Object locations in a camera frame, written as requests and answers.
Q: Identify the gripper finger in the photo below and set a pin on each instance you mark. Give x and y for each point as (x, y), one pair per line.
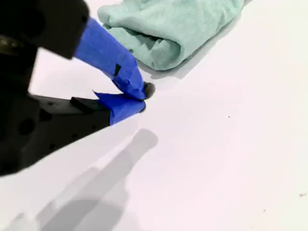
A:
(72, 122)
(108, 53)

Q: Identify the pale green T-shirt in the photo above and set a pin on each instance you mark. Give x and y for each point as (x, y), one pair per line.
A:
(180, 24)

